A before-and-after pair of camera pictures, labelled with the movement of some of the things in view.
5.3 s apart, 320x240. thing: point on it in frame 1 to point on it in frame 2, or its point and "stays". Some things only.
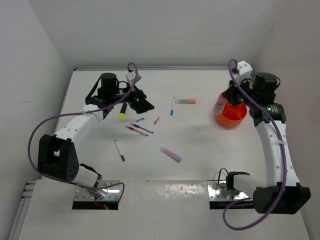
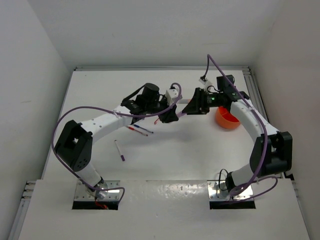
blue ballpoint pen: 137,126 stays
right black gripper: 229,93 to 196,106
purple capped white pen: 122,156 stays
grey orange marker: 185,101 stays
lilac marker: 171,154 to 180,114
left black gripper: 142,104 to 171,116
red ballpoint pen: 132,128 stays
